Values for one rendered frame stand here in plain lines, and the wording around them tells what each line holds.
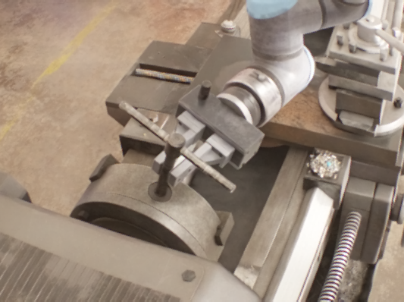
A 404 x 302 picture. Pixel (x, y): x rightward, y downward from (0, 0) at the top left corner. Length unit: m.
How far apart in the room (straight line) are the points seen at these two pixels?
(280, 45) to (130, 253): 0.45
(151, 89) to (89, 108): 1.42
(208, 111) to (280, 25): 0.18
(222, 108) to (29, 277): 0.43
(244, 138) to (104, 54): 2.53
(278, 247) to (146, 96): 0.57
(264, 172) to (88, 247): 0.96
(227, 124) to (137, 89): 0.76
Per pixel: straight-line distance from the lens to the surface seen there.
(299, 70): 1.05
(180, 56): 1.78
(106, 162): 1.03
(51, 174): 2.79
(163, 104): 1.62
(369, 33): 1.36
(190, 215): 0.95
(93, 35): 3.63
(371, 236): 1.61
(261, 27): 1.00
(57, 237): 0.75
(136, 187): 0.95
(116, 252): 0.72
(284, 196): 1.43
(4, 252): 0.76
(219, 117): 0.95
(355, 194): 1.50
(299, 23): 1.01
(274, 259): 1.32
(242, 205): 1.57
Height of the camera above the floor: 1.90
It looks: 45 degrees down
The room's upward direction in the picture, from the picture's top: 6 degrees counter-clockwise
